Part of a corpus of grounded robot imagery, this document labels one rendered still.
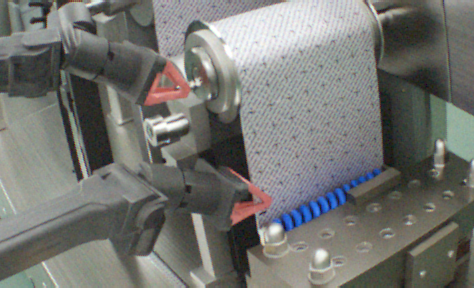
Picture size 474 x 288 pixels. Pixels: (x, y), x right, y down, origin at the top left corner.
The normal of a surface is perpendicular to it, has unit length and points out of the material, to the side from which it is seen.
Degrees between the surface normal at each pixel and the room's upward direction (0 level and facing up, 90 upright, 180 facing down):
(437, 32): 90
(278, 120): 90
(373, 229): 0
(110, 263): 0
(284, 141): 90
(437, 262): 90
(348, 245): 0
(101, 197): 30
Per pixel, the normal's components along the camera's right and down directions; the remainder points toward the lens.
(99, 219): 0.71, 0.51
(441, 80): -0.85, 0.34
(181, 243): -0.15, -0.88
